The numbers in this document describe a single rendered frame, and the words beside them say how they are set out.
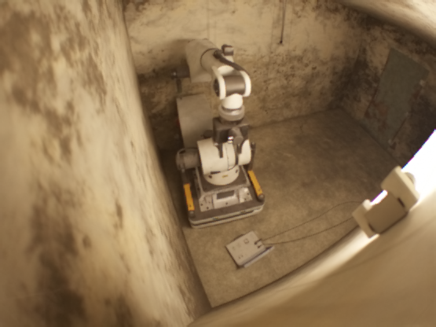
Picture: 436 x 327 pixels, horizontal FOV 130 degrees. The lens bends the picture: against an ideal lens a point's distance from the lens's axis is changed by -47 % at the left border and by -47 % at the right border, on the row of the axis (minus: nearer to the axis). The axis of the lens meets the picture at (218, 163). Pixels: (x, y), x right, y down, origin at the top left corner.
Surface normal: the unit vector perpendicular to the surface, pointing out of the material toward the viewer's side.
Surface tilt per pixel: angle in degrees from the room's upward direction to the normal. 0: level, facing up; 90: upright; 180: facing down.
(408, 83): 90
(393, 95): 90
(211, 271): 0
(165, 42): 90
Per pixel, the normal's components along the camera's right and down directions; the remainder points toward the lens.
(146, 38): 0.37, 0.70
